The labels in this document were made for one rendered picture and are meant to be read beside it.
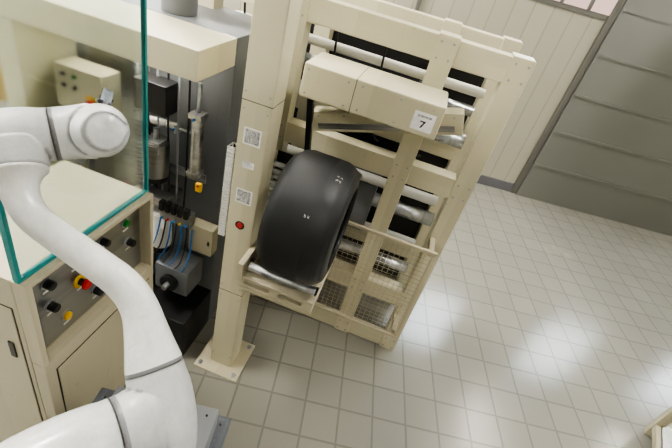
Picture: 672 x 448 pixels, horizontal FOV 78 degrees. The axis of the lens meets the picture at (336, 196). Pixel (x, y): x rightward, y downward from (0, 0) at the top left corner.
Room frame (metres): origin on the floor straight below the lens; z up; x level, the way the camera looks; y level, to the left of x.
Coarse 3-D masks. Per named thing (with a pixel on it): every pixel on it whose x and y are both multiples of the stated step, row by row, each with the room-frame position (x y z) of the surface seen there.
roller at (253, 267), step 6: (252, 264) 1.38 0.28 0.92; (258, 264) 1.39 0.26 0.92; (252, 270) 1.36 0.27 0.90; (258, 270) 1.36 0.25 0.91; (264, 270) 1.37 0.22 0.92; (264, 276) 1.36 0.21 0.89; (270, 276) 1.35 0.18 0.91; (276, 276) 1.35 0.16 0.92; (282, 282) 1.34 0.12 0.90; (288, 282) 1.34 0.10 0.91; (294, 282) 1.35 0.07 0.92; (294, 288) 1.34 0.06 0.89; (300, 288) 1.33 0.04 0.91; (306, 288) 1.34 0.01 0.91; (312, 288) 1.34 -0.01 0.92; (318, 288) 1.35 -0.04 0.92; (312, 294) 1.33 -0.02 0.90
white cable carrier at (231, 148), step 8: (232, 144) 1.52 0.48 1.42; (232, 152) 1.47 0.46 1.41; (232, 160) 1.47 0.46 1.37; (232, 168) 1.48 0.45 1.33; (224, 176) 1.48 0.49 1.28; (232, 176) 1.49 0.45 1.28; (224, 184) 1.48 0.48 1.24; (224, 192) 1.48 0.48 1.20; (224, 200) 1.48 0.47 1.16; (224, 208) 1.48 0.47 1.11; (224, 216) 1.47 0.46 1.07; (224, 224) 1.47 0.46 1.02; (224, 232) 1.47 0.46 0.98
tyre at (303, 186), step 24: (288, 168) 1.43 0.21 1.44; (312, 168) 1.44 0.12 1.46; (336, 168) 1.48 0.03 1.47; (288, 192) 1.32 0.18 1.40; (312, 192) 1.33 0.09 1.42; (336, 192) 1.36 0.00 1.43; (264, 216) 1.28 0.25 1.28; (288, 216) 1.26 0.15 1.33; (312, 216) 1.27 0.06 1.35; (336, 216) 1.30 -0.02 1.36; (264, 240) 1.24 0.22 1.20; (288, 240) 1.22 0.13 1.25; (312, 240) 1.22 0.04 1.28; (336, 240) 1.60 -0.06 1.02; (264, 264) 1.25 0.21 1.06; (288, 264) 1.22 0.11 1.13; (312, 264) 1.21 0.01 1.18
